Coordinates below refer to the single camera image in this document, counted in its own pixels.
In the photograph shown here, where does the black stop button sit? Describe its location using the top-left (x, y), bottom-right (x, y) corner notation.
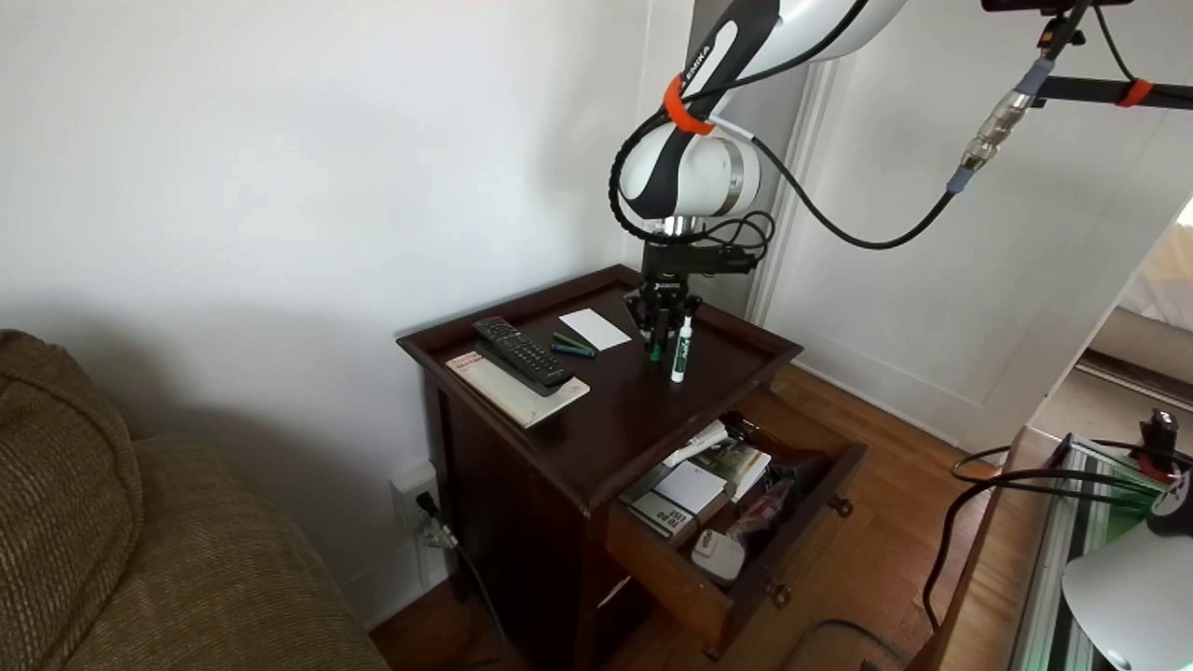
top-left (1137, 405), bottom-right (1184, 468)

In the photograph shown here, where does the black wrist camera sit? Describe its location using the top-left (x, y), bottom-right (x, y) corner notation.
top-left (641, 238), bottom-right (764, 278)

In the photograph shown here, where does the light wooden bench top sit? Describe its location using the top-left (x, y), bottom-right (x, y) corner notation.
top-left (923, 426), bottom-right (1072, 671)

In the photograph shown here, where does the black remote control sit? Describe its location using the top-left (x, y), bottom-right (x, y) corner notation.
top-left (471, 313), bottom-right (581, 399)

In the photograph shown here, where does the tan fabric sofa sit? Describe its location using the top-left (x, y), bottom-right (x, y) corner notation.
top-left (0, 323), bottom-right (394, 671)

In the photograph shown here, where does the black power cord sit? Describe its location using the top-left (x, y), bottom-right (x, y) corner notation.
top-left (413, 488), bottom-right (499, 625)

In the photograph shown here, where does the white green marker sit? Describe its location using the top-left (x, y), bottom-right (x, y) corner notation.
top-left (667, 315), bottom-right (697, 387)

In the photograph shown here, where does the open wooden drawer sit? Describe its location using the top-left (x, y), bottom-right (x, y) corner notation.
top-left (600, 405), bottom-right (873, 658)

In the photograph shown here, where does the black camera boom stand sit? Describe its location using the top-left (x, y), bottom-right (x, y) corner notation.
top-left (1004, 5), bottom-right (1193, 115)

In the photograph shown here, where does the white paper card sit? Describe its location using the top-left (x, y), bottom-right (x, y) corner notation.
top-left (554, 304), bottom-right (633, 353)

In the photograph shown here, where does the white power adapter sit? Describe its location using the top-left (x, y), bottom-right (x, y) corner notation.
top-left (687, 527), bottom-right (750, 585)

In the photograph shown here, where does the dark wooden nightstand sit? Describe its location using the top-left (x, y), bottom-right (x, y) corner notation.
top-left (392, 259), bottom-right (873, 671)

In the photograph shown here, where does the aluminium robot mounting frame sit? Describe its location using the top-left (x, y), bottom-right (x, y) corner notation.
top-left (1006, 431), bottom-right (1193, 671)

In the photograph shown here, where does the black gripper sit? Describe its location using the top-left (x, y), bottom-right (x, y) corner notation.
top-left (631, 267), bottom-right (700, 375)

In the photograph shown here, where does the white wall outlet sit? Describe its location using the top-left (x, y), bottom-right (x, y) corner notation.
top-left (387, 458), bottom-right (439, 503)

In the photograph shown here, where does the black bar camera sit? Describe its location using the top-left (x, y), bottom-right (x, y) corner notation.
top-left (980, 0), bottom-right (1137, 20)

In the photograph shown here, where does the black base cable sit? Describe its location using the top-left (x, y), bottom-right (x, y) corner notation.
top-left (922, 442), bottom-right (1129, 631)

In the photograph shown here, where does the white printed box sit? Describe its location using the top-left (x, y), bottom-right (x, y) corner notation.
top-left (694, 437), bottom-right (776, 503)

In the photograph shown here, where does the white flat box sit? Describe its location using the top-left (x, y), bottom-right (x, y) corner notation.
top-left (622, 458), bottom-right (729, 545)

